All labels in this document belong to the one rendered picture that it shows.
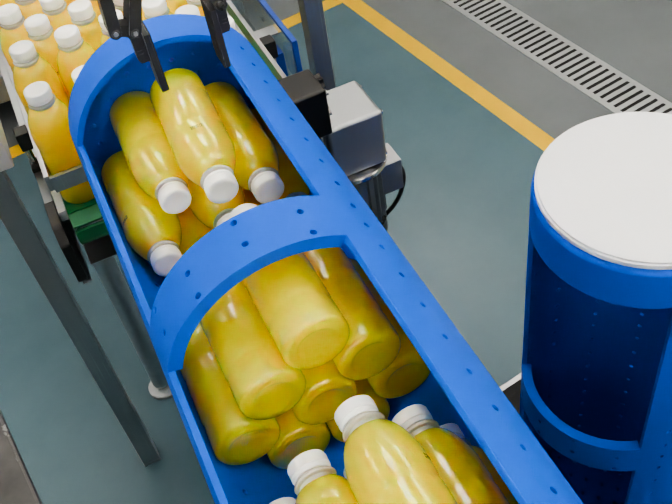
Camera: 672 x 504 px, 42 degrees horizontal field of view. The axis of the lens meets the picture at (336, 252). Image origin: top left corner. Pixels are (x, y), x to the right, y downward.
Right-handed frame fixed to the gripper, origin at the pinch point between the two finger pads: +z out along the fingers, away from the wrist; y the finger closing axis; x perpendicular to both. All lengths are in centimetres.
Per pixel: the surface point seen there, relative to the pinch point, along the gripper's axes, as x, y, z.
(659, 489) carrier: -33, 48, 87
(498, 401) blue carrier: -43.7, 10.5, 14.3
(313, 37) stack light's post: 62, 33, 49
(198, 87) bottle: 13.4, 1.9, 14.8
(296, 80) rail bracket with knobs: 31.4, 19.5, 33.5
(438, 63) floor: 143, 101, 137
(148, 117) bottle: 16.2, -5.1, 18.5
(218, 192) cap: -2.6, -1.8, 17.9
